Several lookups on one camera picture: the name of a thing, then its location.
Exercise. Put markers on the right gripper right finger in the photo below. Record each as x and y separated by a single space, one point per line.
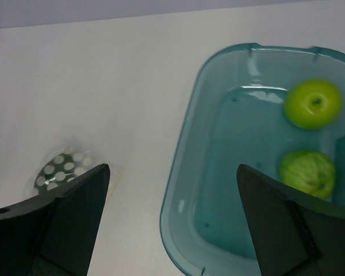
293 232

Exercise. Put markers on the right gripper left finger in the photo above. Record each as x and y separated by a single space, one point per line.
54 233

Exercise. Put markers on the dark green avocado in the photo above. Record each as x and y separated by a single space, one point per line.
61 169

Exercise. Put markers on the yellow-green bumpy fruit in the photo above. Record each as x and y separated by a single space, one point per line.
309 171

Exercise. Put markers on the green apple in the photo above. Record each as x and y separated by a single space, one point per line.
313 104

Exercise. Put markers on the teal plastic tray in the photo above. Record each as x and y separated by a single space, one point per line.
235 116

